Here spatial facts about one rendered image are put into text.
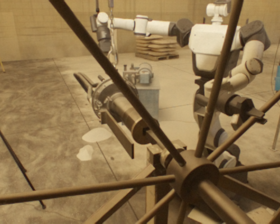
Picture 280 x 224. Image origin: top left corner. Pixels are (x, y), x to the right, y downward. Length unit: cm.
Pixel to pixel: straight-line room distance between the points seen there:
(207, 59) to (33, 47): 791
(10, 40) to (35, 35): 78
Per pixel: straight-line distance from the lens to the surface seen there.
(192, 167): 75
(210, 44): 141
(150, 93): 308
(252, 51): 130
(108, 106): 139
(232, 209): 70
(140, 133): 108
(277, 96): 93
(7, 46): 900
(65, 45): 902
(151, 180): 73
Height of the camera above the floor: 141
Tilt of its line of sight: 22 degrees down
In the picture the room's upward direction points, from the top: straight up
